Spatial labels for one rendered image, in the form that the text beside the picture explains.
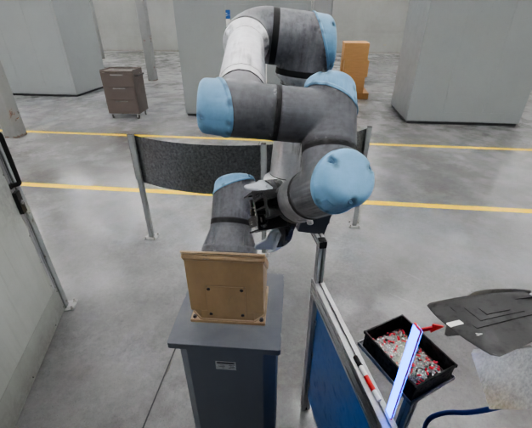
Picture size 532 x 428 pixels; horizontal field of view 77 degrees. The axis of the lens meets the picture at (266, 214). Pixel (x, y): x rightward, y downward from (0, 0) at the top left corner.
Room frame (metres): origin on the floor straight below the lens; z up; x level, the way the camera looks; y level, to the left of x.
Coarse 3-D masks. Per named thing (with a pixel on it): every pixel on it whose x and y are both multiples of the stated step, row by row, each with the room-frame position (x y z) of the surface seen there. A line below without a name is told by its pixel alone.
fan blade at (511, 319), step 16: (432, 304) 0.62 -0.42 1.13; (448, 304) 0.60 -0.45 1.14; (464, 304) 0.59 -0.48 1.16; (480, 304) 0.58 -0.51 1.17; (496, 304) 0.57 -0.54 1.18; (512, 304) 0.56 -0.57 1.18; (528, 304) 0.56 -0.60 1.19; (448, 320) 0.54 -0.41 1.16; (464, 320) 0.53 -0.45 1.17; (480, 320) 0.52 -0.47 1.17; (496, 320) 0.52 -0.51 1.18; (512, 320) 0.52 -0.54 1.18; (528, 320) 0.51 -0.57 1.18; (464, 336) 0.48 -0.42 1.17; (496, 336) 0.47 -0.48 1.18; (512, 336) 0.47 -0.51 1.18; (528, 336) 0.47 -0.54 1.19; (496, 352) 0.43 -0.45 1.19
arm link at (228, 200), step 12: (216, 180) 0.87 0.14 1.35; (228, 180) 0.84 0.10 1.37; (240, 180) 0.84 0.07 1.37; (252, 180) 0.88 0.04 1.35; (216, 192) 0.84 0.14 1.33; (228, 192) 0.82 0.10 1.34; (240, 192) 0.82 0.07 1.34; (216, 204) 0.81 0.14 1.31; (228, 204) 0.79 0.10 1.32; (240, 204) 0.80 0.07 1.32; (216, 216) 0.78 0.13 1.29; (228, 216) 0.77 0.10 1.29; (240, 216) 0.78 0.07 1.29
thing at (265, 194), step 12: (252, 192) 0.53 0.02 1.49; (264, 192) 0.53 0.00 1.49; (276, 192) 0.49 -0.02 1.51; (252, 204) 0.54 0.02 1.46; (264, 204) 0.47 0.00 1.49; (276, 204) 0.48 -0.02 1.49; (252, 216) 0.54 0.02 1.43; (264, 216) 0.50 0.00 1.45; (276, 216) 0.48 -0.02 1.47; (264, 228) 0.49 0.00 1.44
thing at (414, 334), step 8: (416, 336) 0.48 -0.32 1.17; (408, 344) 0.49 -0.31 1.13; (408, 352) 0.49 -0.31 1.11; (408, 360) 0.48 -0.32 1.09; (400, 368) 0.49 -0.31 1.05; (400, 376) 0.49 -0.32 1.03; (400, 384) 0.48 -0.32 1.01; (392, 392) 0.50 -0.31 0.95; (392, 400) 0.49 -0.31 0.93; (392, 408) 0.48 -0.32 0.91
